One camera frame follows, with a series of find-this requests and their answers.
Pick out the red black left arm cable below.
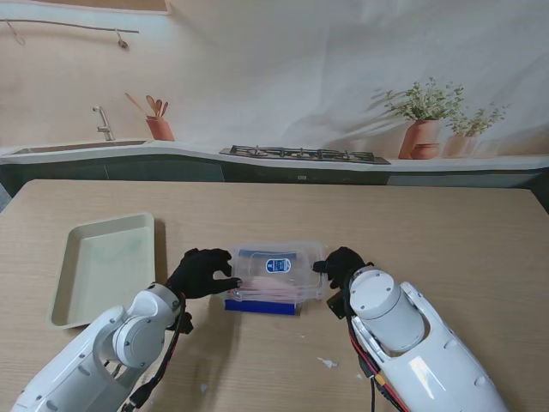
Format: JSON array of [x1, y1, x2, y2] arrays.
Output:
[[119, 294, 188, 412]]

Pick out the clear container with blue clips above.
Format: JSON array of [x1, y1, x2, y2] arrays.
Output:
[[222, 257, 308, 318]]

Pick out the red black right arm cable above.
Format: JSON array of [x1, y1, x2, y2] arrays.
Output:
[[347, 317, 413, 412]]

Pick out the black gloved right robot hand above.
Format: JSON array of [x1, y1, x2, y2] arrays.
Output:
[[311, 245, 374, 289]]

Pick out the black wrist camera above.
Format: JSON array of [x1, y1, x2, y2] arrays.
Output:
[[326, 289, 351, 321], [173, 311, 194, 334]]

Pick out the red black arm cable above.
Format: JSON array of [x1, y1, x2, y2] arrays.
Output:
[[119, 294, 188, 412], [347, 317, 413, 412]]

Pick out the clear lid with blue label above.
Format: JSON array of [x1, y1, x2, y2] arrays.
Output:
[[230, 239, 329, 304]]

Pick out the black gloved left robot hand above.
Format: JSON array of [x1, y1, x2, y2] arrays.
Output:
[[165, 247, 244, 301]]

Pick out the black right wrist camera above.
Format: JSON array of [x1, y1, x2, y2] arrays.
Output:
[[326, 289, 351, 321]]

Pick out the cream rectangular tray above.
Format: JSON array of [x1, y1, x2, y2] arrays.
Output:
[[50, 212, 156, 330]]

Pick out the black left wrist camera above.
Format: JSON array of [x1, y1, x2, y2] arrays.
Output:
[[173, 311, 194, 334]]

